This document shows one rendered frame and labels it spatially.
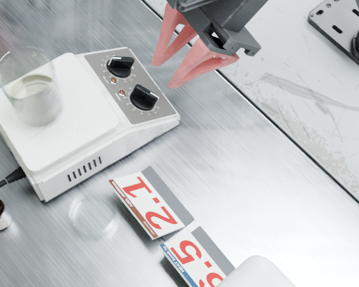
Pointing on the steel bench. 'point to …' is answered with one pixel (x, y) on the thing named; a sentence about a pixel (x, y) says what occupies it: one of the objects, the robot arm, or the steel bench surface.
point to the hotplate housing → (45, 183)
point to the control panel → (162, 110)
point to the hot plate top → (94, 120)
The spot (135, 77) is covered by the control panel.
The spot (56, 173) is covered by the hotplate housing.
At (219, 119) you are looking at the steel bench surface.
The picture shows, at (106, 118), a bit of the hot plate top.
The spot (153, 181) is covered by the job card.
